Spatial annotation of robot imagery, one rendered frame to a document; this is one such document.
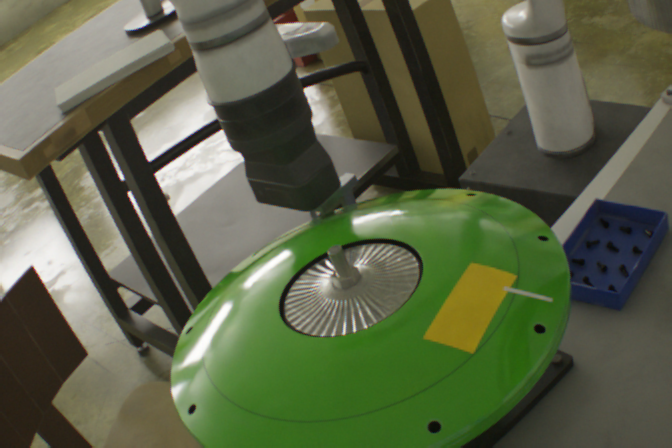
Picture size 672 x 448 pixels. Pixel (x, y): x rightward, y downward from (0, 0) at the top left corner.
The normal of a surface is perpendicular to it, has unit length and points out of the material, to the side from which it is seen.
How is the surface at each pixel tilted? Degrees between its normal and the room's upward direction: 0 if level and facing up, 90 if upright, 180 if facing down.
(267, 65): 90
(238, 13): 90
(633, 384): 0
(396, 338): 8
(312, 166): 70
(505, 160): 0
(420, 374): 17
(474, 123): 90
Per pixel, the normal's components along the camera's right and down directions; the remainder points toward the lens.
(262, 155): -0.57, 0.69
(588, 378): -0.33, -0.80
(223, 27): 0.11, 0.48
